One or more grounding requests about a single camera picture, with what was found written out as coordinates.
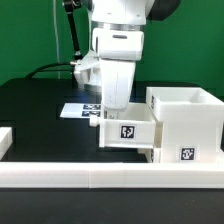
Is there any white drawer box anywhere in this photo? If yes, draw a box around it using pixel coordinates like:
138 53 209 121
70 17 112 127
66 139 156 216
89 103 163 149
138 148 161 163

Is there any white workspace border frame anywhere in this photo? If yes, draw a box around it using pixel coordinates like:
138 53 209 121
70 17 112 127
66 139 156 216
0 127 224 189

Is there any marker tag sheet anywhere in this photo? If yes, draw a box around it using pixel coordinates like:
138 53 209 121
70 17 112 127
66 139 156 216
60 103 101 118

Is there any white drawer cabinet housing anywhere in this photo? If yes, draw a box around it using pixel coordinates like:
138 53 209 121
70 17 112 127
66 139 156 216
146 87 224 163

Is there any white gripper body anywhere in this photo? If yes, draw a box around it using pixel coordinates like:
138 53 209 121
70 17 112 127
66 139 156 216
100 59 136 111

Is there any black cable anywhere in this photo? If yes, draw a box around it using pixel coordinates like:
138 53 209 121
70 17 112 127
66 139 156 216
25 61 81 80

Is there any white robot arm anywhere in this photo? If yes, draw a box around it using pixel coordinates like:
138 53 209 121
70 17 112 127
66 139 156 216
75 0 181 111

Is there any white cable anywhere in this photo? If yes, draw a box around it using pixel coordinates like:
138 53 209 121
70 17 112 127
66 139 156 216
53 0 62 80

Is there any white front drawer box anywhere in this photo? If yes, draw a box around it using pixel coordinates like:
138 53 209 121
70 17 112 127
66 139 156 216
138 148 161 163

